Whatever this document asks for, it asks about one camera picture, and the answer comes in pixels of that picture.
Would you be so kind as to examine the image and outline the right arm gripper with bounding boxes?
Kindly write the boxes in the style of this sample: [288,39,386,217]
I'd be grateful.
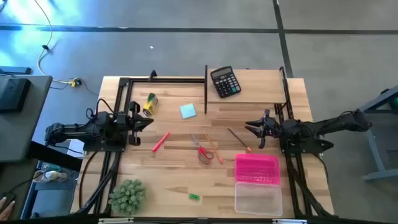
[244,108,282,150]

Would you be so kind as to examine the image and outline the white floor cable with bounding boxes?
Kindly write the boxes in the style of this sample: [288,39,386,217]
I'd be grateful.
[33,0,75,85]

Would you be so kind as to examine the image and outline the black computer mouse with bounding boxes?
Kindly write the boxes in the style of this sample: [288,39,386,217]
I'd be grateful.
[0,192,16,206]

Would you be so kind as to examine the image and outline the blue-grey metal table frame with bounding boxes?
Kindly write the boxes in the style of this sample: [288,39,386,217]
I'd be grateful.
[357,84,398,182]

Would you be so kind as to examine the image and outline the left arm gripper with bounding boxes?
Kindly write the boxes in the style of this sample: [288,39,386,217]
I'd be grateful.
[116,101,155,147]

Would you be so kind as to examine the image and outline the yellow green crayon box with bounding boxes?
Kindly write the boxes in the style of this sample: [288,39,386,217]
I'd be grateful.
[142,92,159,118]

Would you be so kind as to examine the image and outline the wooden riser shelf black legs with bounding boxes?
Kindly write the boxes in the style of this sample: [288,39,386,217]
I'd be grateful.
[203,64,292,114]

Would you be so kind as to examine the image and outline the dark pencil orange eraser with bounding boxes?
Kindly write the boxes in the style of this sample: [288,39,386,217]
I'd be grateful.
[227,128,252,153]

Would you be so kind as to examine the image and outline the blue grey storage cart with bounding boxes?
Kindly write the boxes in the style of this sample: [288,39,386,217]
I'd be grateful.
[20,160,81,220]

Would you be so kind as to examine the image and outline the pink highlighter pen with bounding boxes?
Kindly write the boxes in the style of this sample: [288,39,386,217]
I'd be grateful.
[151,131,171,153]

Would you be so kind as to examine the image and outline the black aluminium table frame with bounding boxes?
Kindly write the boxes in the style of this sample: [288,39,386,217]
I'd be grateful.
[70,70,336,224]

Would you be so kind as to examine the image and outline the person's hand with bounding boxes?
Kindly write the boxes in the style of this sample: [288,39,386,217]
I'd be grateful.
[0,196,16,220]

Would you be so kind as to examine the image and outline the black box device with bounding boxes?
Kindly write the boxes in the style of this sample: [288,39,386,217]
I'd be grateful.
[0,77,32,113]

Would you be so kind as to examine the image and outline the black desk calculator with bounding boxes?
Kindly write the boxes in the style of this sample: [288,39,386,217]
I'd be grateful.
[210,65,242,99]

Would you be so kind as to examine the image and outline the grey desk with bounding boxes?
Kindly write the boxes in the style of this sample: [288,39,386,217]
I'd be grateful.
[0,74,53,220]

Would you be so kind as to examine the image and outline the green artificial plant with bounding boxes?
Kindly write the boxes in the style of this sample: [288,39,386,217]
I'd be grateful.
[108,179,148,216]

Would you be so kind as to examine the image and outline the red-handled scissors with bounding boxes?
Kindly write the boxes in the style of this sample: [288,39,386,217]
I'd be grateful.
[190,133,215,166]

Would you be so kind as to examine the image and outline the silver metal bracket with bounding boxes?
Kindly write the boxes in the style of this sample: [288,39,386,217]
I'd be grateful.
[98,217,134,224]
[272,218,308,224]

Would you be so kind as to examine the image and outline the clear pencil case pink lid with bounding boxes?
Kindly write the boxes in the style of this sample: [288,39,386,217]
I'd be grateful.
[233,153,284,217]

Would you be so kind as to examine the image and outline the blue sticky note pad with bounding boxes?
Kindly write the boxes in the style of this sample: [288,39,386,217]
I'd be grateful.
[179,103,197,120]

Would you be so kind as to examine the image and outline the dark flat device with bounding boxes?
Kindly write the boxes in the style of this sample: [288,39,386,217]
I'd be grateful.
[0,65,33,75]

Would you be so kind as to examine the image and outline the black angled beam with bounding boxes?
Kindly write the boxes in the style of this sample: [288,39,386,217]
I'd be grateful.
[26,141,83,172]

